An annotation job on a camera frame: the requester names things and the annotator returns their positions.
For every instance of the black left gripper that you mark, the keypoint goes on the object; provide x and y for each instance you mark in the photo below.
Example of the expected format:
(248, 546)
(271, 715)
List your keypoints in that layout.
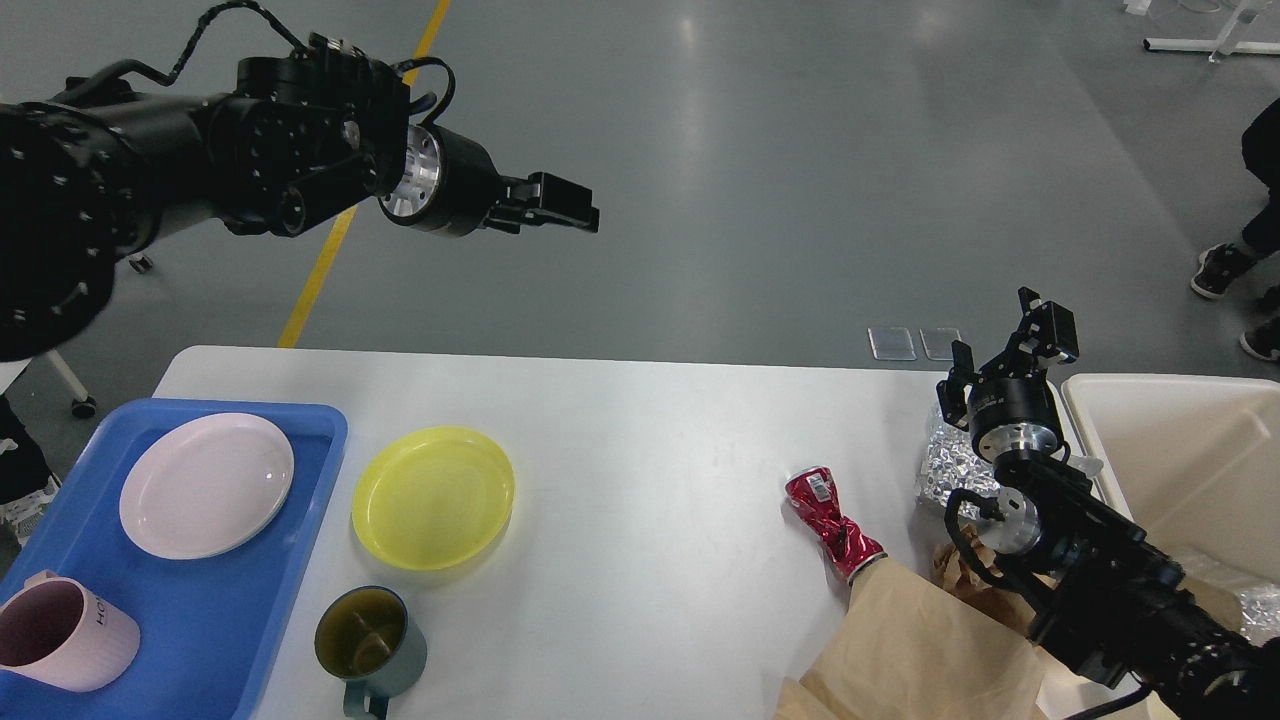
(450, 186)

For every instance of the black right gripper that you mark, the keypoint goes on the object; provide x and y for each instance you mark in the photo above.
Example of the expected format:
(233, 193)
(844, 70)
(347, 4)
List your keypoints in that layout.
(1014, 408)

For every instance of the yellow plastic plate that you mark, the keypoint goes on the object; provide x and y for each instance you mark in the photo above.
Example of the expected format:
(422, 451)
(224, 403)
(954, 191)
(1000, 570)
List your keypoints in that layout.
(433, 499)

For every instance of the dark green mug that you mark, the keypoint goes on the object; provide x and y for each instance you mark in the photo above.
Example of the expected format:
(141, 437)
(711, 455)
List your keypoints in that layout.
(368, 640)

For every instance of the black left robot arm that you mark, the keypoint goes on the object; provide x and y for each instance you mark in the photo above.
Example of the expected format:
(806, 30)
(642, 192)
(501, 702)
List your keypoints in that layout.
(97, 173)

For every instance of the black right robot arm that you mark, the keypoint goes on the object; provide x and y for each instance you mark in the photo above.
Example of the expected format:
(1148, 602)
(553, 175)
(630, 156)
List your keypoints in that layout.
(1106, 603)

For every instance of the clear floor plate right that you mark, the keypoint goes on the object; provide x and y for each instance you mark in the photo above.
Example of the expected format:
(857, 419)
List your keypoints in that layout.
(938, 343)

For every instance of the clear floor plate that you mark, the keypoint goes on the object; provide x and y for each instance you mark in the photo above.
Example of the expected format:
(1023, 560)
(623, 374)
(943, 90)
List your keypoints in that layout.
(891, 344)
(938, 343)

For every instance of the crumpled aluminium foil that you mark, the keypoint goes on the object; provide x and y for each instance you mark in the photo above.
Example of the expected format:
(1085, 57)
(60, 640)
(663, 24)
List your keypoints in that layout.
(948, 463)

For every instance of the clear floor plate left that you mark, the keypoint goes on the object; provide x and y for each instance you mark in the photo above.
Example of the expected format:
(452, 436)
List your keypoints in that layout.
(891, 344)

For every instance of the crumpled brown paper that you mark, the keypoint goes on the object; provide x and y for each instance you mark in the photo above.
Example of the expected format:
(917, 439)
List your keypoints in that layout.
(954, 575)

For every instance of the beige plastic bin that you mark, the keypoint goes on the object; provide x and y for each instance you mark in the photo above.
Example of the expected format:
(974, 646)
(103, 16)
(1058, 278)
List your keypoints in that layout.
(1193, 460)

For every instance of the crushed red soda can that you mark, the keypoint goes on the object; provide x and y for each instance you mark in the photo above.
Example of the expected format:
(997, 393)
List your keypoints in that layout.
(813, 495)

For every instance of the person's black sneaker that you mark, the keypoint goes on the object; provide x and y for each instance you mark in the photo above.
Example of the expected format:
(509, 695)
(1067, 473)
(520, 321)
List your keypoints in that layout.
(1218, 268)

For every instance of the brown paper bag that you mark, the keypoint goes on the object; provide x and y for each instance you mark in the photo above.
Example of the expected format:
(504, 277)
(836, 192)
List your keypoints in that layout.
(908, 650)

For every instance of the foil inside bin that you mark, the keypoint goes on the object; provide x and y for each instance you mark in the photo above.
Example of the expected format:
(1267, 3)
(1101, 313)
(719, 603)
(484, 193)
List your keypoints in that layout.
(1235, 598)

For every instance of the white stand base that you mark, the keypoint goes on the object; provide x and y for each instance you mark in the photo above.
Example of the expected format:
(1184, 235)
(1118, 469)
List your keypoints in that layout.
(1230, 40)

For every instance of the pink round plate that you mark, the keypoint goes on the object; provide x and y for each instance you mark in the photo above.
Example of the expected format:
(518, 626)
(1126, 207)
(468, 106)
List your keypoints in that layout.
(207, 486)

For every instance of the blue plastic tray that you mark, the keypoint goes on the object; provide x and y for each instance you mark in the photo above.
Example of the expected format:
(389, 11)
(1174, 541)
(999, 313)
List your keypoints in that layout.
(210, 628)

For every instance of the pink ribbed mug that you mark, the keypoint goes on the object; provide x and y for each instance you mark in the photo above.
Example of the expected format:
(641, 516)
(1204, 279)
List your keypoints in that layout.
(57, 632)

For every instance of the white chair frame with casters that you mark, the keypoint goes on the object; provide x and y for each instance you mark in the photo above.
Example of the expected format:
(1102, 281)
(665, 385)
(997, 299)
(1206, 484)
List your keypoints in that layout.
(82, 404)

